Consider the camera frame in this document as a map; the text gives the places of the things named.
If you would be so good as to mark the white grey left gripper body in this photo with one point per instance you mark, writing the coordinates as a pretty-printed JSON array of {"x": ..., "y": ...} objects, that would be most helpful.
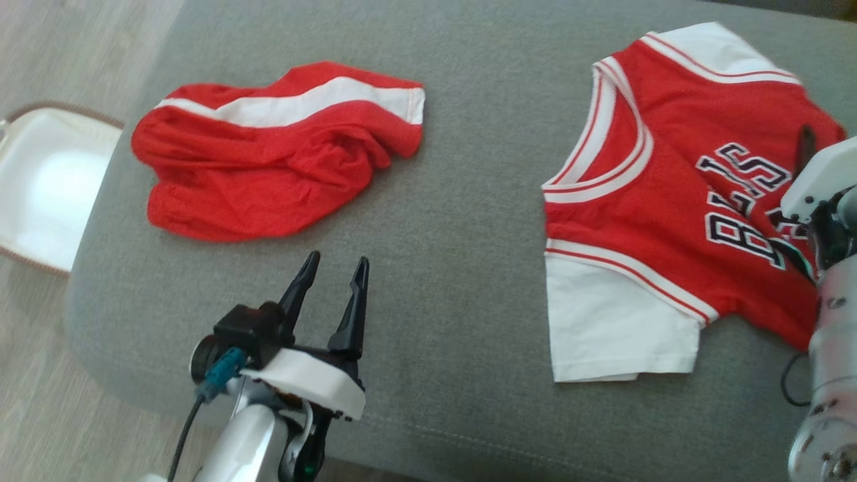
[{"x": 315, "y": 381}]

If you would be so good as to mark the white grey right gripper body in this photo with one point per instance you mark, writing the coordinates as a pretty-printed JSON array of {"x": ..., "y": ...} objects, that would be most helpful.
[{"x": 830, "y": 174}]

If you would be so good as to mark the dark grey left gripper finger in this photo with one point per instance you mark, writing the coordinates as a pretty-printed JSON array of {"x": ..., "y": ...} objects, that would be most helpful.
[
  {"x": 298, "y": 298},
  {"x": 351, "y": 314}
]

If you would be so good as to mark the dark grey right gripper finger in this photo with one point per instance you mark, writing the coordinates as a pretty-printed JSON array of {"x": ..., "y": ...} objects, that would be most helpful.
[{"x": 806, "y": 147}]

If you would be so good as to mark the red shorts with white stripe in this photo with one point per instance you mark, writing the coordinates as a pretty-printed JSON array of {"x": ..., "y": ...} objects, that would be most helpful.
[{"x": 268, "y": 174}]

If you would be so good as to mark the red white basketball jersey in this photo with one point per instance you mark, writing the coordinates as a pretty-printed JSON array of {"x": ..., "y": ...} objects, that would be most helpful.
[{"x": 669, "y": 221}]

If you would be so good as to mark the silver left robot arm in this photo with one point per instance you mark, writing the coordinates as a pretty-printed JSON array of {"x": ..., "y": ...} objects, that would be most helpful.
[{"x": 234, "y": 448}]

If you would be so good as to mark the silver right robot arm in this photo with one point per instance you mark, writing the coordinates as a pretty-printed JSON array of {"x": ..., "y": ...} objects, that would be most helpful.
[{"x": 833, "y": 375}]

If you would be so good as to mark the large grey sofa seat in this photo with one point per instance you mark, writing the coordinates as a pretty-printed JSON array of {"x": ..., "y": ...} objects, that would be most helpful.
[{"x": 435, "y": 301}]

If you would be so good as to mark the white laundry basket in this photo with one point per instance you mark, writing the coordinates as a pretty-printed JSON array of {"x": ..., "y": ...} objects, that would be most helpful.
[{"x": 47, "y": 187}]

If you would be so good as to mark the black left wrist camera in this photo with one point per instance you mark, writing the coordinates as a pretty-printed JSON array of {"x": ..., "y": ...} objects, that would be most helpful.
[{"x": 248, "y": 328}]

